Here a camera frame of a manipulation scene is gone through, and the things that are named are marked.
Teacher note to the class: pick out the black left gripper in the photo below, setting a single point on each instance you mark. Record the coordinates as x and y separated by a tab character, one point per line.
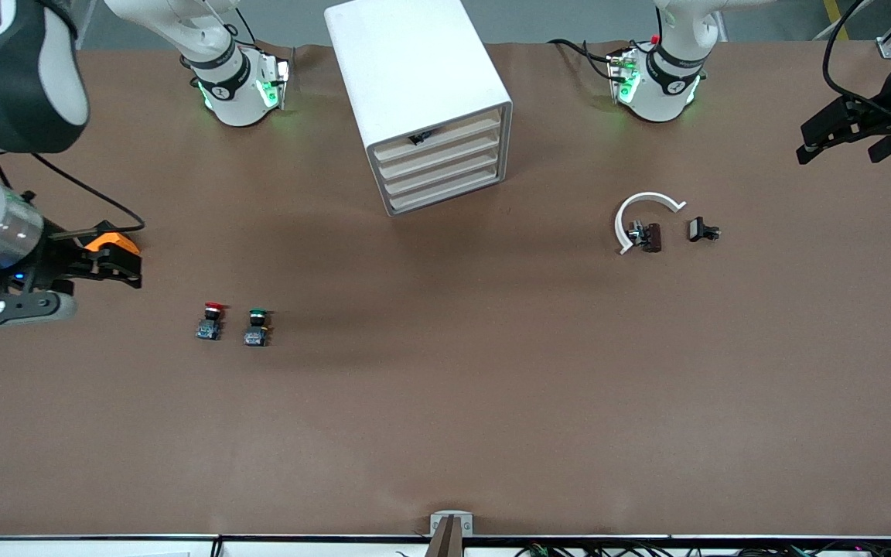
869	123

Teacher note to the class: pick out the silver camera mount bracket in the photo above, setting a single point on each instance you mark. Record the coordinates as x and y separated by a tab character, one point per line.
452	534

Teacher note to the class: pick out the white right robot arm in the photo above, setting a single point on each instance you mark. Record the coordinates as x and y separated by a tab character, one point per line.
12	77

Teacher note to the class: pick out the orange button box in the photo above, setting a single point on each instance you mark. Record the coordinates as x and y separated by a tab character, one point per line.
117	242

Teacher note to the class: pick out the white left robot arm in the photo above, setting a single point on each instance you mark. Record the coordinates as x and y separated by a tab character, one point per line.
658	85

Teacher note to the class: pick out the white curved clamp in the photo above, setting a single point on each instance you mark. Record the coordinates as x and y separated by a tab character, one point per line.
650	196

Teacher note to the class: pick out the red push button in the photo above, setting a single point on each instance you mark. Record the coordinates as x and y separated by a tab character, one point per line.
209	330

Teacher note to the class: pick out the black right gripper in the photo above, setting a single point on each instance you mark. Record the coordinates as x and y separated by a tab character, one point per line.
56	259

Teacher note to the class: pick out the brown table cover sheet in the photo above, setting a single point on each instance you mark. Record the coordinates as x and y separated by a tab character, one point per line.
445	402

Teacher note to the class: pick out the small black switch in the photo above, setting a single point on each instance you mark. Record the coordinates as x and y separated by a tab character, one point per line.
697	229

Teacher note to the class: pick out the green push button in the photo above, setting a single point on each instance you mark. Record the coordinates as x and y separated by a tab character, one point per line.
256	336

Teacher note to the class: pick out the white table edge rail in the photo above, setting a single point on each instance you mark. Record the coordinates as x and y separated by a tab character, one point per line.
105	548

